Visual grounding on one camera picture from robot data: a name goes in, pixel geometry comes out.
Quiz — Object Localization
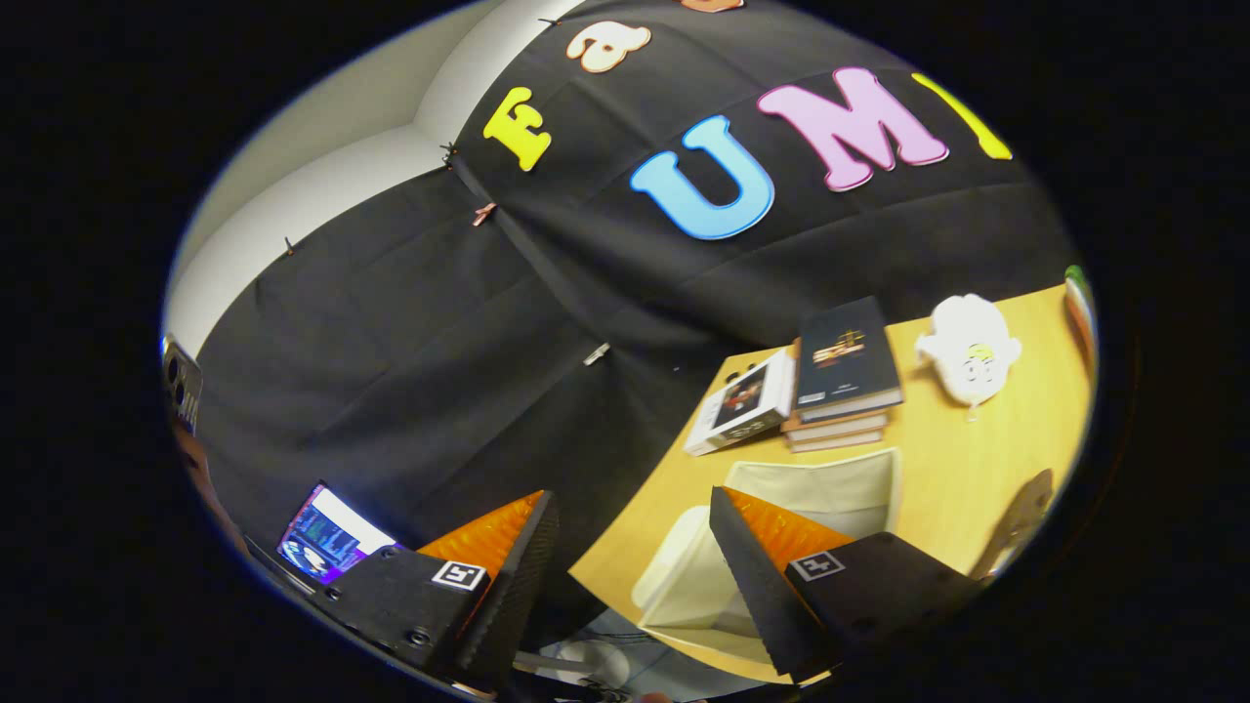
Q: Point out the computer screen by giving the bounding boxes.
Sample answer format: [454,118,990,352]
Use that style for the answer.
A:
[276,482,399,587]

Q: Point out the dark navy book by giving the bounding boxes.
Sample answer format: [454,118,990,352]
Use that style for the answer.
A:
[793,296,904,423]

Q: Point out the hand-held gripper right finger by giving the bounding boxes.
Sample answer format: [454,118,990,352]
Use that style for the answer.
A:
[708,485,985,686]

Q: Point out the grey device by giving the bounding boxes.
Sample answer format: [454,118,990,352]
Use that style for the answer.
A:
[159,335,204,435]

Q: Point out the brown cover book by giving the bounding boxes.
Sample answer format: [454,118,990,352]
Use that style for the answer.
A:
[786,430,885,455]
[781,410,892,440]

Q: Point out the white round object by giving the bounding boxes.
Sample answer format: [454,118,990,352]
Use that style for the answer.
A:
[555,640,633,692]

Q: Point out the white plush toy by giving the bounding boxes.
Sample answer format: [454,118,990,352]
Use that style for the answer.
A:
[915,293,1023,411]

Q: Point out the grey fabric storage box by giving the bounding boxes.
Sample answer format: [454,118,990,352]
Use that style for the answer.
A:
[630,447,904,665]

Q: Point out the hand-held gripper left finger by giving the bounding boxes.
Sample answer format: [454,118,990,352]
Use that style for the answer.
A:
[311,490,562,692]

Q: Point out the brown suede shoe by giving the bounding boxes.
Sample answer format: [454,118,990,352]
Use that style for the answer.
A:
[970,468,1056,584]

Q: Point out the watermelon slice plush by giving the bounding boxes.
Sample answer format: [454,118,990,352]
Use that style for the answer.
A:
[1062,264,1100,382]

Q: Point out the white cover book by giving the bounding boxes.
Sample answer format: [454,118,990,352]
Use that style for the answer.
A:
[684,347,797,458]

